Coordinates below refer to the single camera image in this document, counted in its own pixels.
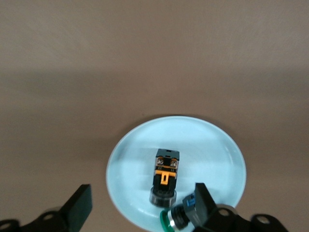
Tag round light blue plate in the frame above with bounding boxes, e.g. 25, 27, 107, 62
105, 116, 247, 232

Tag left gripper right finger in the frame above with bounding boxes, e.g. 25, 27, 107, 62
194, 182, 291, 232

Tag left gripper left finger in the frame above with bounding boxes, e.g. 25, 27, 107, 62
0, 184, 93, 232

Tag orange and black switch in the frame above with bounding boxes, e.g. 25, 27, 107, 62
149, 148, 181, 208

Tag blue switch with green button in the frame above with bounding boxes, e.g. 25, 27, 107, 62
159, 192, 202, 232

